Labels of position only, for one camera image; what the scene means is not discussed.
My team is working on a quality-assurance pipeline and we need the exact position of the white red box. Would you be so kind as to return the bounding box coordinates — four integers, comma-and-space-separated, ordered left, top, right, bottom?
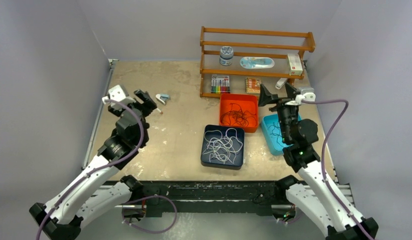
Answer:
286, 53, 303, 76

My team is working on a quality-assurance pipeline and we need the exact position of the orange spiral notebook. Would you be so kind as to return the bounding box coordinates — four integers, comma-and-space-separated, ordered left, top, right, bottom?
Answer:
245, 77, 261, 94

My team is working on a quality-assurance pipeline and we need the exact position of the light blue stapler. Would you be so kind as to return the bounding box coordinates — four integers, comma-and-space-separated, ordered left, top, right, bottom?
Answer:
155, 93, 171, 105

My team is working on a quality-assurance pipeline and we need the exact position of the white blue lidded jar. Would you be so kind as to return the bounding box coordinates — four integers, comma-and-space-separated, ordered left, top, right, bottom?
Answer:
219, 46, 234, 66

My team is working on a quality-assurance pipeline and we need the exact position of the wooden shelf rack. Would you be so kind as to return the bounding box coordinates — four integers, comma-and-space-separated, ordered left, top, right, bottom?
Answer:
199, 26, 316, 98

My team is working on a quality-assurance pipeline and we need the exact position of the dark blue plastic bin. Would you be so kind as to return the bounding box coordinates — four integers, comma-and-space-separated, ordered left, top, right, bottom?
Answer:
200, 124, 245, 170

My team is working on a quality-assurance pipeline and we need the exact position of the coloured marker pen pack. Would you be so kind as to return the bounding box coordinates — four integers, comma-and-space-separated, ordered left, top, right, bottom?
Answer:
211, 74, 230, 94

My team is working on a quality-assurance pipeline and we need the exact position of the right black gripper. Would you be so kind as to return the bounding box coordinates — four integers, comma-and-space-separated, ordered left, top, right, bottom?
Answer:
257, 83, 299, 143

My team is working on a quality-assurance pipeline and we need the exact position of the orange plastic bin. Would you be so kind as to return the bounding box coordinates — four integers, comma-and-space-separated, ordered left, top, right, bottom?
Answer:
218, 93, 259, 133

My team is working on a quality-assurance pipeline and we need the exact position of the white cable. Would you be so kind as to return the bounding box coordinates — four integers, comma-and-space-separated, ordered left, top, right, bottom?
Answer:
201, 127, 244, 166

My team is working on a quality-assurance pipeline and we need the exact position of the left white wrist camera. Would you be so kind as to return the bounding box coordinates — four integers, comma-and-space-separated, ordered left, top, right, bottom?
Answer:
101, 84, 136, 109

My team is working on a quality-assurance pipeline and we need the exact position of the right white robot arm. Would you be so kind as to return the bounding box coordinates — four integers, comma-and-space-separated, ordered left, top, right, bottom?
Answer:
258, 83, 378, 240

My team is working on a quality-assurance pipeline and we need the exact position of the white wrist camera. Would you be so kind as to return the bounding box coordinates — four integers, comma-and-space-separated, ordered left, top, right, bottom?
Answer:
285, 87, 316, 106
101, 84, 136, 109

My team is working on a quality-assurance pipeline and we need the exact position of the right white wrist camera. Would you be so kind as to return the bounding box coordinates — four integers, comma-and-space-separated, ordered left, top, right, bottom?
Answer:
285, 87, 316, 106

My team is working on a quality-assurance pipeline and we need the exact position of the light blue plastic bin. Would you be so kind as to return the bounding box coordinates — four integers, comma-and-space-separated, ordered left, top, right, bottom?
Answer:
260, 114, 288, 156

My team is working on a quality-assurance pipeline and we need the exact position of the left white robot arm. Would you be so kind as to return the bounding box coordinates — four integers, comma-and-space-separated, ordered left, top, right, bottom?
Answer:
30, 85, 157, 240

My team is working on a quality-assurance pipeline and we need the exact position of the blue packaged item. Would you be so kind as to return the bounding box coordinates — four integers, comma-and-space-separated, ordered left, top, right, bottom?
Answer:
240, 56, 275, 70

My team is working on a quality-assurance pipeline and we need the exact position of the white small device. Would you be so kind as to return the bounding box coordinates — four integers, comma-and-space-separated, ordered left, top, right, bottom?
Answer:
275, 78, 288, 90

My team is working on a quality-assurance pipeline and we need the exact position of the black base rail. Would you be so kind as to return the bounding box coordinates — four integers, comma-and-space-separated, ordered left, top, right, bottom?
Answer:
111, 180, 321, 218

